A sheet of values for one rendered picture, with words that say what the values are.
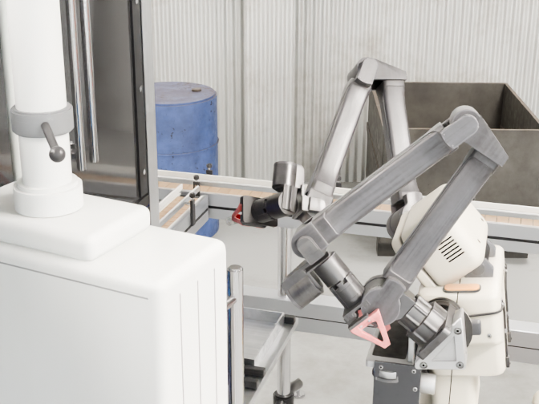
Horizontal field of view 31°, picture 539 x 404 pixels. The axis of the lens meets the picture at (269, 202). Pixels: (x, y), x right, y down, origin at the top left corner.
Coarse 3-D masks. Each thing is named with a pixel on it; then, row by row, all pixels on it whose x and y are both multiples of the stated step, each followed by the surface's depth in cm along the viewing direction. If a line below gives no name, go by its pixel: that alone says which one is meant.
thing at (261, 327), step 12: (252, 312) 257; (264, 312) 256; (276, 312) 255; (252, 324) 256; (264, 324) 256; (276, 324) 249; (252, 336) 250; (264, 336) 250; (276, 336) 249; (252, 348) 244; (264, 348) 239; (252, 360) 232
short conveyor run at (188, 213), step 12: (192, 192) 317; (168, 204) 326; (180, 204) 316; (192, 204) 317; (204, 204) 331; (168, 216) 307; (180, 216) 316; (192, 216) 319; (204, 216) 333; (168, 228) 306; (180, 228) 312; (192, 228) 323
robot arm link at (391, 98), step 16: (384, 64) 234; (384, 80) 241; (400, 80) 235; (384, 96) 234; (400, 96) 234; (384, 112) 234; (400, 112) 233; (384, 128) 234; (400, 128) 232; (400, 144) 231; (400, 192) 226; (416, 192) 225
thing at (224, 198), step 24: (168, 192) 340; (216, 192) 338; (240, 192) 338; (264, 192) 338; (336, 192) 332; (216, 216) 338; (288, 216) 330; (384, 216) 320; (504, 216) 317; (528, 216) 309; (504, 240) 311; (528, 240) 309
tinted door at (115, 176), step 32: (64, 0) 202; (96, 0) 216; (128, 0) 232; (64, 32) 203; (96, 32) 218; (128, 32) 234; (64, 64) 205; (96, 64) 219; (128, 64) 236; (96, 96) 221; (128, 96) 238; (128, 128) 240; (128, 160) 242; (96, 192) 226; (128, 192) 244
